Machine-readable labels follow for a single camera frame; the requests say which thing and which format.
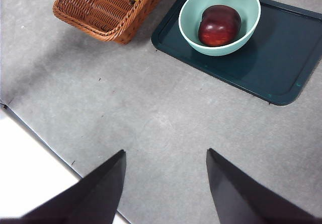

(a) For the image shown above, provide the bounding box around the dark rectangular tray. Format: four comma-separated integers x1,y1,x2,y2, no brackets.
150,0,322,106

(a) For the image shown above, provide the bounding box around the teal ceramic bowl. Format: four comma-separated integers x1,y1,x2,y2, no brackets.
178,0,262,57

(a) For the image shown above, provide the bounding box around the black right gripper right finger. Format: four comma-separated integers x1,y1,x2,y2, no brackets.
206,147,322,224

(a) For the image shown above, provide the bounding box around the dark red plum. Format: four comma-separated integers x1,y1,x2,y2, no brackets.
198,4,242,47

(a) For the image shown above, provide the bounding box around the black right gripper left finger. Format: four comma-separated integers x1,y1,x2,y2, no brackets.
0,149,126,224

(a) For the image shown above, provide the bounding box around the brown wicker basket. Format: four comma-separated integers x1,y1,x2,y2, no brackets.
52,0,174,45

